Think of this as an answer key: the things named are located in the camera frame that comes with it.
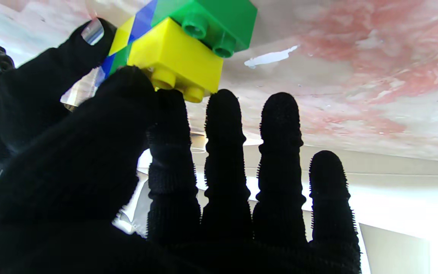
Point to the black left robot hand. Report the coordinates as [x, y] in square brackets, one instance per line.
[70, 190]

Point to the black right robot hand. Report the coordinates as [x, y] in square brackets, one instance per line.
[29, 99]

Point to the yellow toy brick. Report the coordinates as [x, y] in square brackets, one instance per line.
[122, 38]
[177, 61]

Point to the wooden bowl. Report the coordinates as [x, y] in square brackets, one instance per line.
[198, 146]

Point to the white paper scrap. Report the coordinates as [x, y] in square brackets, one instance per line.
[270, 58]

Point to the beige sofa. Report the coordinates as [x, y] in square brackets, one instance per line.
[375, 198]

